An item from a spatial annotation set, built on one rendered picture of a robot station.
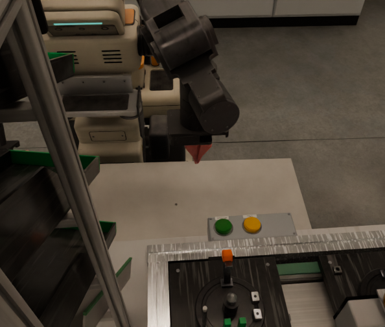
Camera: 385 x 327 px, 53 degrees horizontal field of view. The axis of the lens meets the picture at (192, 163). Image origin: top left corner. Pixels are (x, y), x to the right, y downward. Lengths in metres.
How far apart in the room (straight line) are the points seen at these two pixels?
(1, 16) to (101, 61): 0.92
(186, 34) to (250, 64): 2.74
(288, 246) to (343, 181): 1.55
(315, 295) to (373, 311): 0.37
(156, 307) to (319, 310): 0.35
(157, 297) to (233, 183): 0.45
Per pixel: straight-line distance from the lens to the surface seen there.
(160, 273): 0.90
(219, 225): 0.95
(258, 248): 0.94
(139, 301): 0.98
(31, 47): 0.31
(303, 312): 0.94
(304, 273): 0.94
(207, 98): 0.52
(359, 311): 0.60
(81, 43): 1.15
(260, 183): 1.19
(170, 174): 1.20
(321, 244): 0.98
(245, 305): 0.84
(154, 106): 1.60
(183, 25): 0.55
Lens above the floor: 1.76
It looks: 47 degrees down
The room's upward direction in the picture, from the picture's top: straight up
